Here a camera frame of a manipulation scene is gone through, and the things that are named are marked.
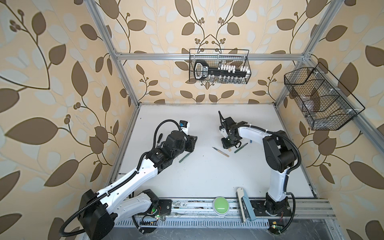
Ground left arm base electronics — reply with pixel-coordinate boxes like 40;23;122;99
132;199;173;235

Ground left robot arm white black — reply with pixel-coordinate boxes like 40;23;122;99
59;120;198;240

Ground black handled screwdriver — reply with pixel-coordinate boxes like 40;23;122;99
157;134;163;143

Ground green round button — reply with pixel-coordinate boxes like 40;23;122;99
213;197;230;216

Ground green pen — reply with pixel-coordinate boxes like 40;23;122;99
234;143;248;154
179;153;191;163

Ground aluminium frame rails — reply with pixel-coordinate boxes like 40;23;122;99
94;1;384;240

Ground tan pen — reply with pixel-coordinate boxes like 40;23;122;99
212;147;230;158

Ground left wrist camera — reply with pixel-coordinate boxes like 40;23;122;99
179;120;190;135

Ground black wire basket right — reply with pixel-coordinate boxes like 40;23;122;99
284;62;366;131

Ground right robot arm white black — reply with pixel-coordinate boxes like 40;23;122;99
219;113;302;216

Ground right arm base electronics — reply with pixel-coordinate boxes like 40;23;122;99
251;197;297;235

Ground black wire basket back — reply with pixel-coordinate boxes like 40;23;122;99
189;48;252;85

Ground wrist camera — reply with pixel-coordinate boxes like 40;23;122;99
179;120;190;135
219;126;228;138

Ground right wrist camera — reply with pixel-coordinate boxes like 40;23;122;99
219;126;228;138

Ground black wire basket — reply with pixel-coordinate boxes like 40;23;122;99
284;62;366;131
189;48;252;85

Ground black bit set case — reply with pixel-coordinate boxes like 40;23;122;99
193;60;251;81

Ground grey teal tool holder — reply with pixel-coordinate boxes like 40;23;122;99
236;188;257;223

